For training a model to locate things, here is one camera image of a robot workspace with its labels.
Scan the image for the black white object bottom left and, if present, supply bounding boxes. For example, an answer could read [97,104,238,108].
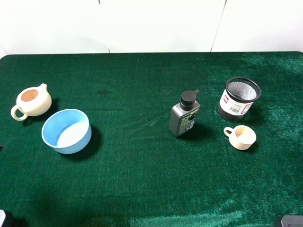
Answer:
[0,210,14,227]

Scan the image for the blue bowl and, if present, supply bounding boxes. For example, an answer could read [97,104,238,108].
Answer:
[41,109,92,155]

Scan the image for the green velvet tablecloth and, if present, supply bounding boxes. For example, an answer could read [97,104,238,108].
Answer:
[0,52,303,227]

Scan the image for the cream ceramic teapot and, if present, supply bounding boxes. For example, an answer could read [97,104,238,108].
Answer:
[10,83,52,121]

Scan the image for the grey pump dispenser bottle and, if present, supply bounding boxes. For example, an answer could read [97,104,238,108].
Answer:
[169,89,201,137]

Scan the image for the black mesh pen holder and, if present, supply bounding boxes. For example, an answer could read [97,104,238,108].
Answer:
[217,77,261,122]

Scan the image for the cream small cup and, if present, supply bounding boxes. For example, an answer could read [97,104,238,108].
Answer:
[223,125,257,150]

